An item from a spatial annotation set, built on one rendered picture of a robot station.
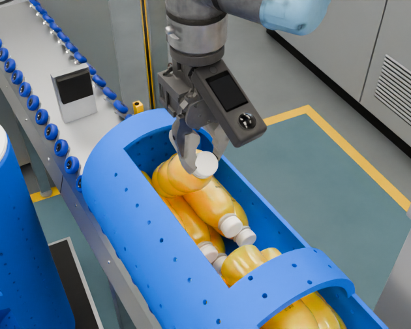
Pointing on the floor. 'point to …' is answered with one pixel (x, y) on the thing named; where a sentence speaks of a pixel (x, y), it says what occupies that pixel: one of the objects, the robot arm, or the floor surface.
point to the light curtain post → (154, 46)
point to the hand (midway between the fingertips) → (205, 164)
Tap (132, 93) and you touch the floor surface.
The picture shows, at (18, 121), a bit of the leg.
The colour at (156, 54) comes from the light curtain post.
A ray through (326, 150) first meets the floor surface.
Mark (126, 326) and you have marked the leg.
